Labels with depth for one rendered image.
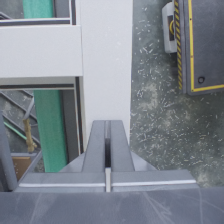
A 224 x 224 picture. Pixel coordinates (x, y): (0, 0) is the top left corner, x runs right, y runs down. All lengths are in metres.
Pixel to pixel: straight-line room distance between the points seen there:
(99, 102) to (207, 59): 0.78
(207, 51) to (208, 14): 0.15
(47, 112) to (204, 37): 0.78
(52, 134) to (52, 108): 0.04
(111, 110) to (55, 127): 0.11
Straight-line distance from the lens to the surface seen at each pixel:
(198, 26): 0.88
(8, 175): 0.77
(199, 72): 0.88
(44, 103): 0.24
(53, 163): 0.28
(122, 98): 0.15
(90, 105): 0.15
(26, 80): 0.23
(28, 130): 1.00
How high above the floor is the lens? 1.08
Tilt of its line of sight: 73 degrees down
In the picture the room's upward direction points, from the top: 174 degrees clockwise
